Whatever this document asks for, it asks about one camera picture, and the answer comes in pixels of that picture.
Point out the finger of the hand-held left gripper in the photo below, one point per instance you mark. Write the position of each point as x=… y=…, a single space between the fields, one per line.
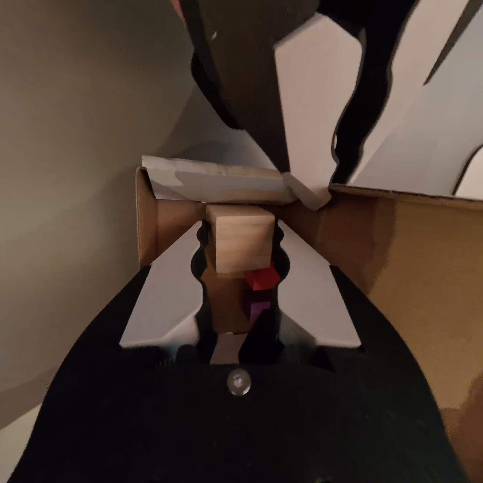
x=313 y=94
x=422 y=151

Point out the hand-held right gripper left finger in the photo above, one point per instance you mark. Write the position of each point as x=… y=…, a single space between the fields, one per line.
x=162 y=302

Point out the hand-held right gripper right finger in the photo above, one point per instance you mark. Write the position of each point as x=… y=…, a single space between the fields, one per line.
x=317 y=302

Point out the purple cube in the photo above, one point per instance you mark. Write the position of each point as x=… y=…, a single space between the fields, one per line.
x=256 y=307

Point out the white cardboard box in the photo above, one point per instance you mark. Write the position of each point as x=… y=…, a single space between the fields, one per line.
x=415 y=245

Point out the plain wooden cube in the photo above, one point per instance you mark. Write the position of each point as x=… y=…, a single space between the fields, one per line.
x=241 y=241

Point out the red cube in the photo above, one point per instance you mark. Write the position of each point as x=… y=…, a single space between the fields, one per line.
x=262 y=277

